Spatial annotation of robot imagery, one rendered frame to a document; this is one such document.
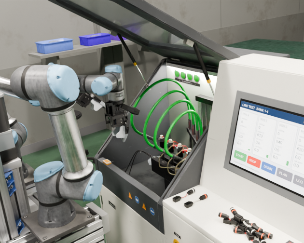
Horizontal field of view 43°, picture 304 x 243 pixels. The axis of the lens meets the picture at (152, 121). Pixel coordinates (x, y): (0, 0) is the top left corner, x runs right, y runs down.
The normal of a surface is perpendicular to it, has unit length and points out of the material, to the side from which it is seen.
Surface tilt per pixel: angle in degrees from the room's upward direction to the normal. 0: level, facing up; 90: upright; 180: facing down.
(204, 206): 0
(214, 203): 0
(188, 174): 90
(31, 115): 90
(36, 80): 66
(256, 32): 90
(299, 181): 76
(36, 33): 90
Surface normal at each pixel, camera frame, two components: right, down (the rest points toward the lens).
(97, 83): -0.31, 0.35
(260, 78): -0.82, 0.02
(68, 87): 0.92, -0.07
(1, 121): 0.63, 0.22
